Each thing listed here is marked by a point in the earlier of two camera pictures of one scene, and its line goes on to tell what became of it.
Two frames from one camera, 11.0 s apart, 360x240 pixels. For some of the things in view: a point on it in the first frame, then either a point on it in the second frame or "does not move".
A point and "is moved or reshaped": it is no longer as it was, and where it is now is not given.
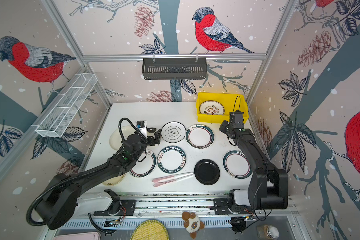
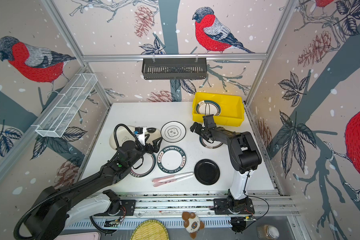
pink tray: x=95 y=235 does not move
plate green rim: x=237 y=165 is moved or reshaped
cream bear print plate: x=115 y=140 does not move
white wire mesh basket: x=64 y=108 does not move
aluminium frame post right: x=288 y=11 does not move
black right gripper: x=224 y=125 to x=199 y=129
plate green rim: x=145 y=168 does not move
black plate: x=207 y=172 does not move
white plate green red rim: x=200 y=136 is moved or reshaped
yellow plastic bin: x=215 y=107 is moved or reshaped
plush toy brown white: x=192 y=223 does not move
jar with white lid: x=267 y=231 does not move
